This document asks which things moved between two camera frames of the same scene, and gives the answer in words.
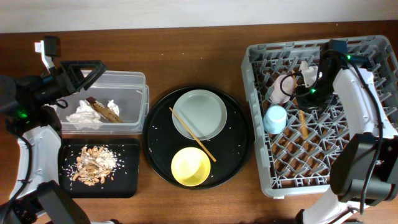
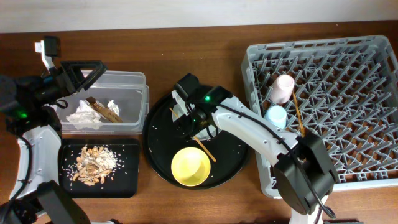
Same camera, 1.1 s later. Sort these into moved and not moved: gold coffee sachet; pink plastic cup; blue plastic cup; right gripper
Moved: right gripper
Not moved: pink plastic cup; gold coffee sachet; blue plastic cup
